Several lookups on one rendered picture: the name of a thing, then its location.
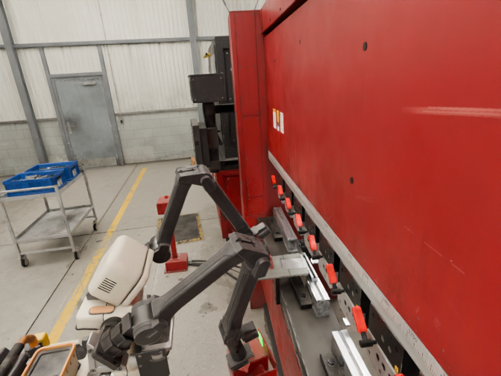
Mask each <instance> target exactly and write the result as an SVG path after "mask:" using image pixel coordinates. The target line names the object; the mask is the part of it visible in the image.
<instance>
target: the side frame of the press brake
mask: <svg viewBox="0 0 501 376"><path fill-rule="evenodd" d="M259 11H260V10H234V11H230V12H229V16H228V31H229V41H230V60H231V71H232V81H233V100H234V111H235V121H236V141H237V152H238V162H239V182H240V192H241V203H242V218H243V219H244V220H245V221H246V222H247V224H248V225H249V227H250V228H252V227H253V226H257V225H258V224H257V218H259V217H266V216H273V207H281V208H282V210H283V212H284V214H285V216H286V218H287V219H288V221H289V224H290V225H291V227H292V229H293V231H294V233H295V235H296V237H297V239H298V241H299V239H303V235H302V236H301V235H298V233H297V229H296V227H295V226H294V221H293V218H290V217H289V216H288V215H287V212H286V208H285V204H282V202H281V201H280V200H279V196H278V188H277V189H273V184H272V179H271V176H272V175H275V178H276V186H278V171H277V169H276V168H275V167H274V165H273V163H272V162H271V161H270V160H269V158H268V123H267V104H266V85H265V47H264V37H265V36H267V35H268V34H261V29H260V12H259ZM310 260H311V259H309V261H310ZM310 263H311V264H312V262H311V261H310ZM312 267H313V268H314V270H315V272H316V274H317V276H318V278H319V279H320V281H321V283H322V285H323V287H324V289H325V290H326V292H327V294H328V296H329V298H330V299H333V298H338V295H331V292H330V290H331V289H330V288H329V286H328V284H327V282H326V281H325V279H324V277H323V275H322V274H321V272H320V270H319V266H318V264H312ZM332 289H333V288H332ZM263 304H267V303H266V300H265V293H264V290H263V287H262V281H257V282H256V286H255V288H254V291H253V294H252V296H251V298H250V308H251V309H257V308H263Z"/></svg>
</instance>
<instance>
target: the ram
mask: <svg viewBox="0 0 501 376"><path fill-rule="evenodd" d="M264 47H265V85H266V104H267V123H268V150H269V151H270V153H271V154H272V155H273V157H274V158H275V159H276V161H277V162H278V163H279V164H280V165H281V167H282V168H283V169H284V171H285V172H286V173H287V175H288V176H289V177H290V178H291V179H292V180H293V182H294V183H295V184H296V186H297V187H298V188H299V190H300V191H301V192H302V193H303V194H304V196H305V197H306V198H307V200H308V201H309V202H310V204H311V205H312V206H313V207H314V208H315V209H316V211H317V212H318V213H319V215H320V216H321V218H322V219H323V220H324V221H325V222H326V223H327V225H328V226H329V227H330V229H331V230H332V231H333V233H334V234H335V235H336V236H337V237H338V238H339V240H340V241H341V243H342V244H343V245H344V247H345V248H346V249H347V250H348V251H349V252H350V254H351V255H352V256H353V258H354V259H355V260H356V262H357V263H358V264H359V265H360V266H361V267H362V269H363V270H364V271H365V273H366V274H367V275H368V277H369V278H370V279H371V280H372V281H373V282H374V284H375V285H376V287H377V288H378V289H379V290H380V292H381V293H382V294H383V295H384V296H385V298H386V299H387V300H388V302H389V303H390V304H391V306H392V307H393V308H394V309H395V310H396V311H397V313H398V314H399V315H400V317H401V318H402V320H403V321H404V322H405V323H406V324H407V325H408V327H409V328H410V329H411V331H412V332H413V333H414V335H415V336H416V337H417V338H418V339H419V340H420V342H421V343H422V345H423V346H424V347H425V349H426V350H427V351H428V352H429V353H430V354H431V356H432V357H433V358H434V360H435V361H436V362H437V364H438V365H439V366H440V367H441V368H442V370H443V371H444V372H445V374H446V375H447V376H501V0H308V1H307V2H305V3H304V4H303V5H302V6H301V7H299V8H298V9H297V10H296V11H295V12H294V13H293V14H292V15H290V16H289V17H288V18H287V19H285V20H284V21H283V22H282V23H280V24H279V25H278V26H277V27H276V28H275V29H274V30H273V31H272V32H270V33H269V34H268V35H267V36H265V37H264ZM273 108H274V109H275V110H276V128H274V116H273ZM277 110H278V111H279V122H277ZM280 112H282V113H283V131H284V134H282V133H281V132H280ZM277 125H279V130H277ZM268 158H269V160H270V161H271V162H272V163H273V165H274V167H275V168H276V169H277V171H278V172H279V173H280V175H281V176H282V178H283V179H284V181H285V182H286V183H287V184H288V186H289V187H290V189H291V190H292V192H293V193H294V194H295V196H296V197H297V199H298V200H299V202H300V203H301V204H302V205H303V207H304V208H305V210H306V212H307V213H308V214H309V215H310V217H311V218H312V220H313V221H314V223H315V224H316V225H317V226H318V228H319V229H320V231H321V233H322V234H323V235H324V236H325V238H326V239H327V241H328V242H329V244H330V245H331V246H332V247H333V249H334V250H335V252H336V254H337V255H338V256H339V257H340V258H341V260H342V262H343V263H344V264H345V266H346V267H347V268H348V270H349V271H350V273H351V274H352V276H353V277H354V278H355V279H356V281H357V283H358V284H359V285H360V287H361V288H362V289H363V291H364V292H365V294H366V295H367V297H368V298H369V299H370V300H371V302H372V304H373V305H374V306H375V308H376V309H377V310H378V312H379V314H380V315H381V316H382V317H383V319H384V320H385V322H386V323H387V324H388V326H389V327H390V329H391V330H392V331H393V333H394V334H395V336H396V337H397V338H398V339H399V341H400V343H401V344H402V345H403V347H404V348H405V349H406V351H407V352H408V354H409V355H410V357H411V358H412V359H413V360H414V362H415V364H416V365H417V367H418V368H419V369H420V370H421V372H422V373H423V375H424V376H434V374H433V373H432V372H431V371H430V370H429V368H428V367H427V365H426V364H425V362H424V361H423V360H422V359H421V358H420V356H419V355H418V353H417V352H416V350H414V348H413V347H412V345H411V344H410V343H409V341H408V340H407V338H405V336H404V335H403V333H402V332H401V331H400V329H399V328H398V326H396V324H395V323H394V321H393V320H392V319H391V317H390V316H389V315H388V314H387V312H386V311H385V309H384V308H383V307H382V305H381V304H380V303H379V302H378V300H377V299H376V297H375V296H374V294H373V293H372V292H371V291H370V290H369V288H368V287H367V285H366V284H365V282H364V281H363V280H362V279H361V278H360V276H359V275H358V273H357V272H356V270H355V269H354V268H353V267H352V266H351V264H350V263H349V261H348V260H347V258H346V257H345V256H344V255H343V254H342V252H341V251H340V249H339V248H338V246H337V245H336V244H335V243H334V242H333V240H332V239H331V237H330V236H329V234H328V233H327V232H326V231H325V230H324V228H323V227H322V225H321V224H320V222H319V221H318V220H317V219H316V218H315V216H314V215H313V213H312V212H311V210H310V209H309V208H308V207H307V206H306V204H305V203H304V201H303V200H302V198H301V197H300V196H299V195H298V194H297V192H296V191H295V189H294V188H293V186H292V185H291V184H290V183H289V181H288V180H287V179H286V177H285V176H284V174H283V173H282V172H281V171H280V169H279V168H278V167H277V165H276V164H275V162H274V161H273V160H272V159H271V157H270V156H269V155H268Z"/></svg>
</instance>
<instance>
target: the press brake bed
mask: <svg viewBox="0 0 501 376"><path fill-rule="evenodd" d="M262 287H263V290H264V293H265V300H266V303H267V304H263V310H264V314H265V320H266V323H267V327H268V333H269V336H270V340H271V347H272V351H273V354H274V359H275V360H276V362H277V374H278V376H305V374H304V372H303V368H302V365H301V362H300V358H299V356H298V352H297V349H296V346H295V343H294V339H293V336H292V332H291V329H290V327H289V323H288V319H287V317H286V313H285V310H284V307H283V303H282V301H281V297H280V304H278V305H277V304H276V301H275V291H274V279H269V280H263V281H262Z"/></svg>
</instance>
